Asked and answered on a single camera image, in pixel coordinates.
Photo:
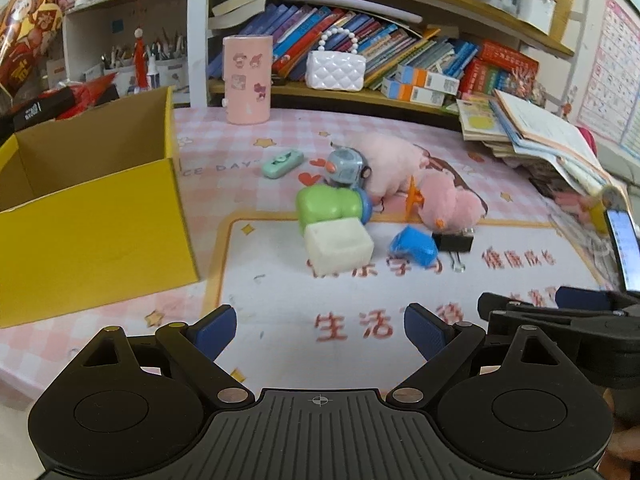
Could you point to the blue toy car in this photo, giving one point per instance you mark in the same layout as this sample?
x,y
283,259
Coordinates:
x,y
412,247

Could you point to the orange and white box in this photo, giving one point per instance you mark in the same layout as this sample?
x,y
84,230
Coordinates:
x,y
430,79
412,93

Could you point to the red snack bag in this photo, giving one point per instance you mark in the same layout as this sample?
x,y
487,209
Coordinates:
x,y
27,25

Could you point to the large pink plush toy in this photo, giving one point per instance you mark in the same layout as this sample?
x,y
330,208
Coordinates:
x,y
387,162

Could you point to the pen holders with pens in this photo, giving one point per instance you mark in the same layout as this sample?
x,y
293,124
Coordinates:
x,y
172,67

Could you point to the stack of open books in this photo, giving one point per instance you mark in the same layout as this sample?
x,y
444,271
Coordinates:
x,y
550,135

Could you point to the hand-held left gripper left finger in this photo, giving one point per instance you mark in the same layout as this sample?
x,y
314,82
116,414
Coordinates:
x,y
216,331

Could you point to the white cubby shelf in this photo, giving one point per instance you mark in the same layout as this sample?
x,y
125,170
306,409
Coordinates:
x,y
197,35

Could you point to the white foam block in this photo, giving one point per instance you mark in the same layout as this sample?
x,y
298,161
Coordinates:
x,y
337,247

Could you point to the stack of old books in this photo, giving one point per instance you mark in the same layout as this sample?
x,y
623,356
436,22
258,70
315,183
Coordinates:
x,y
240,10

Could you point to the rolled white paper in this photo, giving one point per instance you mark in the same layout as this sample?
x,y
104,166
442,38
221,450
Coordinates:
x,y
350,7

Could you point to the grey blue robot toy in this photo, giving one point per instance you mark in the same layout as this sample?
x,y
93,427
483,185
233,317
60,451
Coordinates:
x,y
347,165

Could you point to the green and blue toy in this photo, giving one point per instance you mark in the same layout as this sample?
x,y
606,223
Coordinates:
x,y
325,205

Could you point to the row of colourful books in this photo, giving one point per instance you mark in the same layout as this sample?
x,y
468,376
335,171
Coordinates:
x,y
320,30

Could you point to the smartphone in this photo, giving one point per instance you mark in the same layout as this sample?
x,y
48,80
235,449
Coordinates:
x,y
625,250

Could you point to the black binder clip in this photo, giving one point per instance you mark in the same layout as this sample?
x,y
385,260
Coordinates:
x,y
452,243

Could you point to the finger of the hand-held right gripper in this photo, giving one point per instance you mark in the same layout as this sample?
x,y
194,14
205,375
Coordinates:
x,y
500,304
582,299

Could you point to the long black box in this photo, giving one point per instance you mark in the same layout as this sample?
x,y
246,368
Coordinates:
x,y
45,107

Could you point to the small pink plush toy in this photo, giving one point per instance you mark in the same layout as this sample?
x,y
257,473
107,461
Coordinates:
x,y
452,207

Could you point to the person's right hand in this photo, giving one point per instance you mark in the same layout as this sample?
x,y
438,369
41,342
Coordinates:
x,y
625,430

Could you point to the pink sticker-covered cylinder holder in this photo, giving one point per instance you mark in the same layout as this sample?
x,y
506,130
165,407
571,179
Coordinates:
x,y
247,80

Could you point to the wall poster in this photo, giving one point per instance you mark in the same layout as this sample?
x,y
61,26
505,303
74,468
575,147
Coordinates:
x,y
617,75

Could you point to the yellow cardboard box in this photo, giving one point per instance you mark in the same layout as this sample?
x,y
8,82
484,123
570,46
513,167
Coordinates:
x,y
100,245

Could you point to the red tassel ornament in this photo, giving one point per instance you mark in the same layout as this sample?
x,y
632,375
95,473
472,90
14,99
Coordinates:
x,y
139,55

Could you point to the row of red books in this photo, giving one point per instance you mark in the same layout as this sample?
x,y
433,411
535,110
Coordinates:
x,y
500,70

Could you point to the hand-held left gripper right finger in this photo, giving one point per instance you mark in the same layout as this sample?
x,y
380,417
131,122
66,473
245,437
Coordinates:
x,y
422,332

